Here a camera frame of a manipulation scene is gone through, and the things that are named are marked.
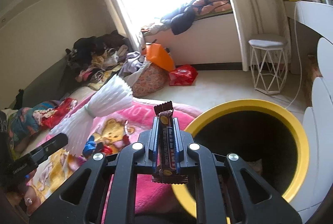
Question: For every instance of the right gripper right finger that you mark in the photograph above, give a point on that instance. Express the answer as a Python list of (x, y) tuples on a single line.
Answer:
[(241, 168)]

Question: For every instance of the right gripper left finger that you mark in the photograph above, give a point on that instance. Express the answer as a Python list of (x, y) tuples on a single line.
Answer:
[(104, 187)]

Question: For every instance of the brown chocolate bar wrapper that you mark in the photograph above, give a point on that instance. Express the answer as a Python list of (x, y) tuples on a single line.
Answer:
[(167, 170)]

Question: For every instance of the blue glove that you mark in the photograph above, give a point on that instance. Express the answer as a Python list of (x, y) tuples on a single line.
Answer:
[(92, 147)]

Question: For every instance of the red white snack wrapper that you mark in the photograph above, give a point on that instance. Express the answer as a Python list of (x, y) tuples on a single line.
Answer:
[(115, 136)]

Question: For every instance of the yellow rimmed black trash bin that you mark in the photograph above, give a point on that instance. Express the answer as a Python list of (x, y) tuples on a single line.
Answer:
[(247, 108)]

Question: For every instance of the person's left hand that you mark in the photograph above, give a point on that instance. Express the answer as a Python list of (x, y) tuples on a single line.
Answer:
[(26, 193)]

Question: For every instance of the pink cartoon fleece blanket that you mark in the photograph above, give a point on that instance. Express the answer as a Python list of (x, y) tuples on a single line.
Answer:
[(155, 202)]

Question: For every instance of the colourful floral pillow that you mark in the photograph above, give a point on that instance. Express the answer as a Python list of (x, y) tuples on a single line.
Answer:
[(26, 122)]

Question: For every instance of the red patterned cloth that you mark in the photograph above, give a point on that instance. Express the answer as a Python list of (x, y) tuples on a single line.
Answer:
[(53, 116)]

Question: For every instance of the floral fabric basket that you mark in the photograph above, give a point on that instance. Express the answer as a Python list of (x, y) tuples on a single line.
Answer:
[(151, 80)]

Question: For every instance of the red plastic bag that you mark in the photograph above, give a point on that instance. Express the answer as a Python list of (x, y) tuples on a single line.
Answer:
[(184, 75)]

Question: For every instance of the lavender garment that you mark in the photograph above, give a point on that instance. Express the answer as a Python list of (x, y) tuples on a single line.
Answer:
[(133, 63)]

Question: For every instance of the orange shopping bag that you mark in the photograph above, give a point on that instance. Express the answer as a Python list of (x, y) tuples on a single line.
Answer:
[(156, 54)]

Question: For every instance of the pile of clothes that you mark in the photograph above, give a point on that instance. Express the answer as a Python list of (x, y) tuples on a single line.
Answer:
[(95, 59)]

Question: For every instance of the white chair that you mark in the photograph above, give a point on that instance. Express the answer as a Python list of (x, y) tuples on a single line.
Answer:
[(317, 123)]

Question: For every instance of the dark navy jacket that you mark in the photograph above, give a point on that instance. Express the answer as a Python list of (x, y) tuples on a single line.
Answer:
[(180, 20)]

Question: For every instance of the orange patterned blanket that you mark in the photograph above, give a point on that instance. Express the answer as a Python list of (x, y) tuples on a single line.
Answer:
[(204, 7)]

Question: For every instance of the white desk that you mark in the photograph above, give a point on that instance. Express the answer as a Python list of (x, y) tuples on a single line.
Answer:
[(308, 21)]

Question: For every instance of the white wire frame stool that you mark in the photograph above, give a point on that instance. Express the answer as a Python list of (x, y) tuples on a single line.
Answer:
[(268, 63)]

